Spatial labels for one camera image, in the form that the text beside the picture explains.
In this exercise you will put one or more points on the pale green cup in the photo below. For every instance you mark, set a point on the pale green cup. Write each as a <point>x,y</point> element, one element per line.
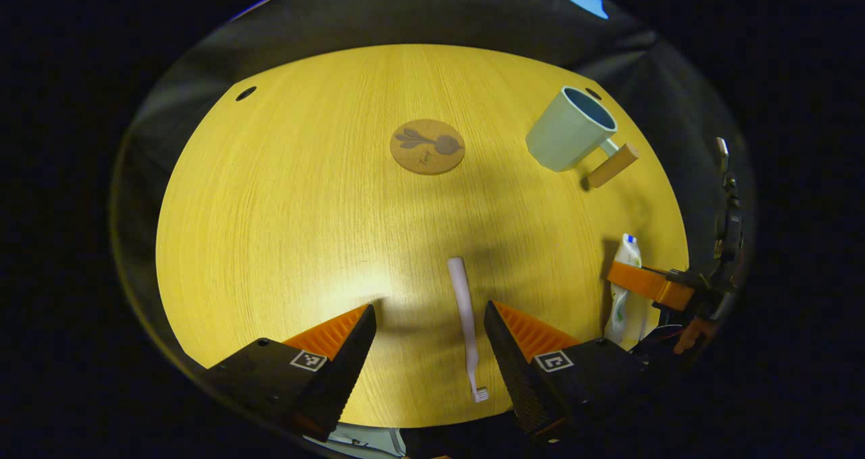
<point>561,138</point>

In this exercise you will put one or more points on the white toothpaste tube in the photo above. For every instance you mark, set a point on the white toothpaste tube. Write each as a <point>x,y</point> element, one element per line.
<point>625,303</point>

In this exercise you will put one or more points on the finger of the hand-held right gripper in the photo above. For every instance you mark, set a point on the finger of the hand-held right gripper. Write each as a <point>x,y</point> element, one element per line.
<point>642,282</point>

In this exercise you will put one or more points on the round cork coaster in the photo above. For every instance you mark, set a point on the round cork coaster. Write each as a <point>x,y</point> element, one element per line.
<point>427,147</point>

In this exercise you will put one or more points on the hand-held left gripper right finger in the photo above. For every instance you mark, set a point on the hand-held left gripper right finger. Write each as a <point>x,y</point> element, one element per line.
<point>513,368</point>

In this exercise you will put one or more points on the pale pink toothbrush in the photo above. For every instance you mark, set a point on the pale pink toothbrush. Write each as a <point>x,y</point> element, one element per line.
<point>465,310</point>

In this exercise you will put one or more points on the black backdrop cloth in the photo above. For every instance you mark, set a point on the black backdrop cloth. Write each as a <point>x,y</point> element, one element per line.
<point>405,13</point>

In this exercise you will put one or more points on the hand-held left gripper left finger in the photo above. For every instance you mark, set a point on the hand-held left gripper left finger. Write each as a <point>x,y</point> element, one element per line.
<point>348,361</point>

